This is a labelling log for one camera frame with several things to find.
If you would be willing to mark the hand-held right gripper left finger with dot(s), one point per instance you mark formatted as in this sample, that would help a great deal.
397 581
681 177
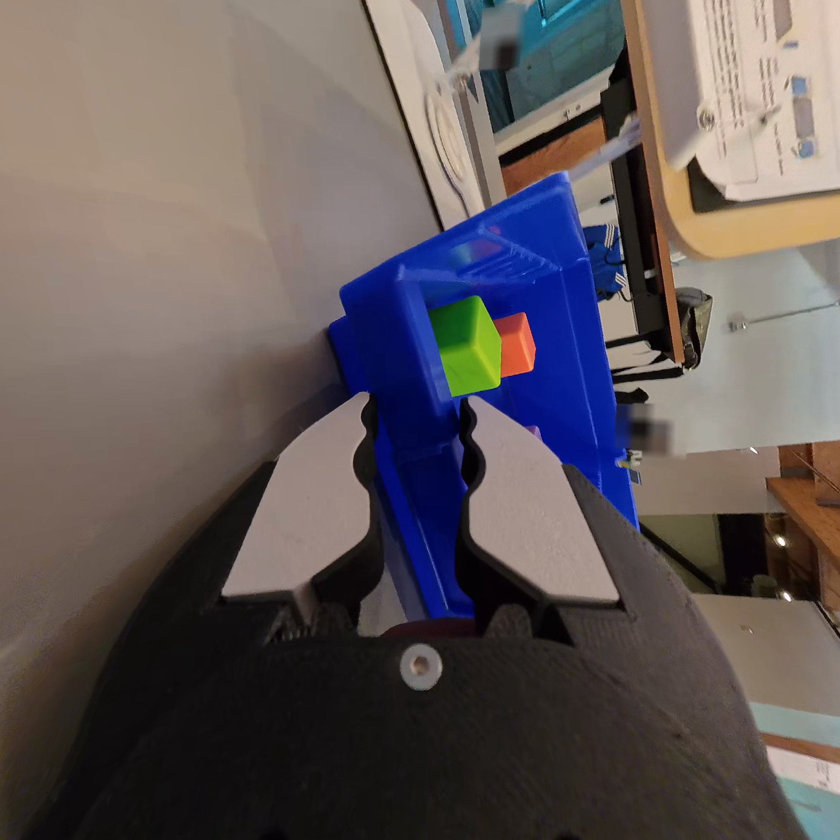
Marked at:
302 512

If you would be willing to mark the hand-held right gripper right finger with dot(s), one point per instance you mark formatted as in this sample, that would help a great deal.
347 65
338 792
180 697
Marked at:
538 525

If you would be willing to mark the blue plastic bin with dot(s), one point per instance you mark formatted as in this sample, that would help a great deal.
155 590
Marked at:
564 367

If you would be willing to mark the green cube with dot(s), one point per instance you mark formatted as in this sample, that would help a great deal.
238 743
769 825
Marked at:
466 348

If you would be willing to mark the grey desk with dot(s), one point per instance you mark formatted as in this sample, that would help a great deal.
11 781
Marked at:
164 229

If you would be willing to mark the orange cube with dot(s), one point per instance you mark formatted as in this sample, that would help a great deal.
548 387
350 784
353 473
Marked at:
516 344

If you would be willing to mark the olive bag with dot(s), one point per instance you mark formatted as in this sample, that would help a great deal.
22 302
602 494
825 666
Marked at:
695 321

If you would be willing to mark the blue jacket with white stripes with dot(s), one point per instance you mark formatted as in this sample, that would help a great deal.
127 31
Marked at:
600 262

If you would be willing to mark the black framed table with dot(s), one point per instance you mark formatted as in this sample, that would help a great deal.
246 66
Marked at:
640 229

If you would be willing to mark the wooden table with rounded edge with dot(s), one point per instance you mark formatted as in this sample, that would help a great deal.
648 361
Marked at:
754 223

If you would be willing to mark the white panel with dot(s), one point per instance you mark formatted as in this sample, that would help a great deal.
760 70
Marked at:
420 79

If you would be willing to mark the white printed paper sheet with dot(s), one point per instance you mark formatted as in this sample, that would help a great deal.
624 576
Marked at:
741 79

